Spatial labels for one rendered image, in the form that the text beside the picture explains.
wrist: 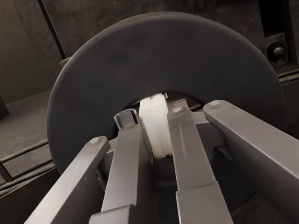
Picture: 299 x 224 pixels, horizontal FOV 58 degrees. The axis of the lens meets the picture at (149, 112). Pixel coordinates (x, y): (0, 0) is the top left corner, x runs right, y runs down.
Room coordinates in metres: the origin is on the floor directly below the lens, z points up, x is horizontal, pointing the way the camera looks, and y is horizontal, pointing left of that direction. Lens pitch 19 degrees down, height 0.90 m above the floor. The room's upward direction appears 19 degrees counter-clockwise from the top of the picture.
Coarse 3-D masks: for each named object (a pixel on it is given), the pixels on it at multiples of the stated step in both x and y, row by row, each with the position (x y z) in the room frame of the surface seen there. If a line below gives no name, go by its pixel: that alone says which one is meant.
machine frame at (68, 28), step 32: (64, 0) 0.68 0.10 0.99; (96, 0) 0.67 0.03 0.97; (128, 0) 0.66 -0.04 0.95; (160, 0) 0.66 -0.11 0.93; (192, 0) 0.65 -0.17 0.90; (224, 0) 0.64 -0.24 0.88; (256, 0) 0.58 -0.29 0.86; (288, 0) 0.57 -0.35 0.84; (64, 32) 0.68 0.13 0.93; (96, 32) 0.68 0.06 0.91; (256, 32) 0.58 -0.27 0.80; (288, 32) 0.59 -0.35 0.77; (64, 64) 0.63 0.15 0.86; (288, 64) 0.60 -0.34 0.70; (288, 128) 0.57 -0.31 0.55
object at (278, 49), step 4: (272, 44) 0.60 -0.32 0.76; (276, 44) 0.59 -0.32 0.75; (280, 44) 0.59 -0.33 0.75; (268, 48) 0.60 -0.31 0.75; (272, 48) 0.59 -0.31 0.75; (276, 48) 0.59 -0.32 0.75; (280, 48) 0.58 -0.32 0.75; (284, 48) 0.59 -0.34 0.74; (268, 52) 0.60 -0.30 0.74; (272, 52) 0.59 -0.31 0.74; (276, 52) 0.59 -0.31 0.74; (280, 52) 0.58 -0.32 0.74; (284, 52) 0.58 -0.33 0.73; (268, 56) 0.60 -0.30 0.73; (272, 56) 0.59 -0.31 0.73; (276, 56) 0.59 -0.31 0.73; (280, 56) 0.59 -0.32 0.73; (272, 60) 0.60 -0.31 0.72; (276, 60) 0.60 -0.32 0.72
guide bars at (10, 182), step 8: (280, 72) 0.55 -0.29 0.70; (288, 72) 0.54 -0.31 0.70; (296, 72) 0.54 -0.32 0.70; (136, 104) 0.60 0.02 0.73; (200, 104) 0.57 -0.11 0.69; (40, 144) 0.63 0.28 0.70; (16, 152) 0.65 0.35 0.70; (24, 152) 0.64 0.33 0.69; (0, 160) 0.65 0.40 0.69; (8, 160) 0.65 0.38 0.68; (0, 168) 0.65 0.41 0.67; (48, 168) 0.61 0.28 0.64; (8, 176) 0.65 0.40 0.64; (24, 176) 0.63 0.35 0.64; (32, 176) 0.62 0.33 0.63; (8, 184) 0.63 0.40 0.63
